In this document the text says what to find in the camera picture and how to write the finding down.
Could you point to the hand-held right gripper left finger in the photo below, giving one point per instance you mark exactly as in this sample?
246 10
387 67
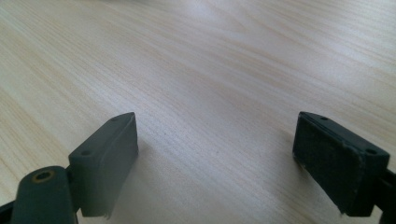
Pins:
102 168

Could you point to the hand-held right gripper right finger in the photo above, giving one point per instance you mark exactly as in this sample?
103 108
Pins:
339 165

